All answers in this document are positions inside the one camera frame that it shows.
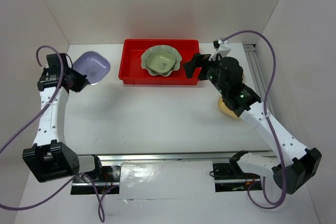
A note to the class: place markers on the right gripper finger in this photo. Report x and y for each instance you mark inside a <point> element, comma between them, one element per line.
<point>203,73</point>
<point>198,60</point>

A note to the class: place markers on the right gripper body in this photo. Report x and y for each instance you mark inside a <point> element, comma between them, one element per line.
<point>212,67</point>

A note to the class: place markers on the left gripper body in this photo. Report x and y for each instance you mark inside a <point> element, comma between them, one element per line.
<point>79,80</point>

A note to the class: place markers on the purple square plate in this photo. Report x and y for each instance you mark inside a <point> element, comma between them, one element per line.
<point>93,65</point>

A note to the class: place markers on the yellow square plate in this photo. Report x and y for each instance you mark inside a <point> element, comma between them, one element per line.
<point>225,110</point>

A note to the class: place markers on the large green scalloped bowl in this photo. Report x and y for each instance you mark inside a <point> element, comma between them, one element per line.
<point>145,56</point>

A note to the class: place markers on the green square plate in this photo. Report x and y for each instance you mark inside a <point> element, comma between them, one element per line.
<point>161,62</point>

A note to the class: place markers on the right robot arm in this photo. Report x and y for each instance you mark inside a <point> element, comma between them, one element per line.
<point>294,163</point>

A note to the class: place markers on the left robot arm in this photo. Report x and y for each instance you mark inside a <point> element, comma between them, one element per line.
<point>50,158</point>

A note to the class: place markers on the red plastic bin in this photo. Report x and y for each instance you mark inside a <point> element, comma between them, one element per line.
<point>131,72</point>

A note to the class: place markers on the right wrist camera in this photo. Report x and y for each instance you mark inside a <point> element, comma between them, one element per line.
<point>222,49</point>

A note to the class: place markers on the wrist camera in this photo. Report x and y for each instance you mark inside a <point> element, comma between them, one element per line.
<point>222,49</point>
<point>54,66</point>

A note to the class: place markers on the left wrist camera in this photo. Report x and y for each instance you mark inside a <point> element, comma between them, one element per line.
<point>54,66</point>

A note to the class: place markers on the aluminium rail right side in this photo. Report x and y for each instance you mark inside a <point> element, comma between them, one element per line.
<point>255,69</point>

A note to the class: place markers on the aluminium rail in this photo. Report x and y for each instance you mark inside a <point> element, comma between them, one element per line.
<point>255,69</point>
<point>165,157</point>

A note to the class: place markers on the aluminium rail front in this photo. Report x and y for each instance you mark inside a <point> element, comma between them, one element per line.
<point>165,157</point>

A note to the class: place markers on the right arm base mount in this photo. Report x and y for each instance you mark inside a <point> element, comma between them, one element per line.
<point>226,180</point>

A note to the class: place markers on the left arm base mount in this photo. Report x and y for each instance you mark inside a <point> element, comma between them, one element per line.
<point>106,181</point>

